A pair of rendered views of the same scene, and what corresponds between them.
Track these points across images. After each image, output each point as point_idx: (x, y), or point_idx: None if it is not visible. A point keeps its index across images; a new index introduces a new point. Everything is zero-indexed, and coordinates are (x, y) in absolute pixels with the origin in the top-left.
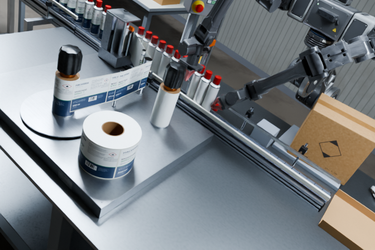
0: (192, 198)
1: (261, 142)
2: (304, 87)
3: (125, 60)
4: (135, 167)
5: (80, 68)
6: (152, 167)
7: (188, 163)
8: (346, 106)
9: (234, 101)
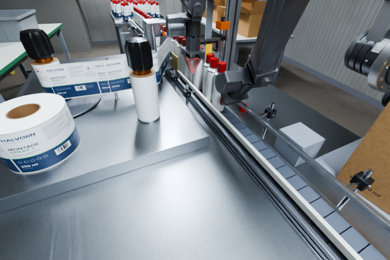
0: (115, 226)
1: (289, 155)
2: (379, 71)
3: None
4: (65, 163)
5: (47, 53)
6: (83, 167)
7: (155, 168)
8: None
9: (221, 87)
